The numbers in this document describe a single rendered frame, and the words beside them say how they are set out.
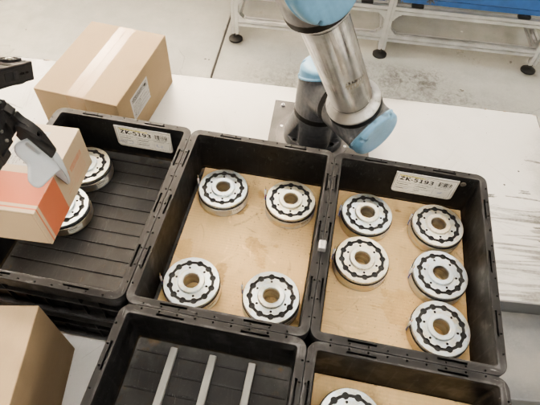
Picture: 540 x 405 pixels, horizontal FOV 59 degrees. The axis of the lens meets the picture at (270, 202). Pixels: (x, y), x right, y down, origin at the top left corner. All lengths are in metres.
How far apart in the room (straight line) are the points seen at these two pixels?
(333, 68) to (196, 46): 2.05
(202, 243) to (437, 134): 0.77
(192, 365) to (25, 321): 0.28
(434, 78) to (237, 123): 1.66
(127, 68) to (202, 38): 1.64
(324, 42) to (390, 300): 0.47
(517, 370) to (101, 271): 0.83
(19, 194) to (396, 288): 0.65
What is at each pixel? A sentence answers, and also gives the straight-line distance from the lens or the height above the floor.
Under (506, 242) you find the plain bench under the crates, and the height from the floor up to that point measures 0.70.
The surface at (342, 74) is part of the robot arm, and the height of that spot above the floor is 1.10.
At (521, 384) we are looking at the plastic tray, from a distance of 1.10.
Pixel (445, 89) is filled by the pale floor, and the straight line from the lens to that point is 2.77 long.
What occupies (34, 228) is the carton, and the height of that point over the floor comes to 1.08.
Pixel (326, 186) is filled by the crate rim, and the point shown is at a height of 0.92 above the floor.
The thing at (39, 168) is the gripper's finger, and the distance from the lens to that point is 0.69.
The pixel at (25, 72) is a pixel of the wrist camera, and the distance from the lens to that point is 0.72.
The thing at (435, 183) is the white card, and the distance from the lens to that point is 1.02.
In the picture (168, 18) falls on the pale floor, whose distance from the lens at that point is 3.11.
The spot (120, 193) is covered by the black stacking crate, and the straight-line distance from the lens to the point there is 1.06.
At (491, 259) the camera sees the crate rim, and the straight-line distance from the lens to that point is 0.91.
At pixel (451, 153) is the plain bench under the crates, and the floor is 0.70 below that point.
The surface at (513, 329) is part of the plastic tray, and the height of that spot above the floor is 0.70.
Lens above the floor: 1.63
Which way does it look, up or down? 53 degrees down
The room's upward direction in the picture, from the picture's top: 3 degrees clockwise
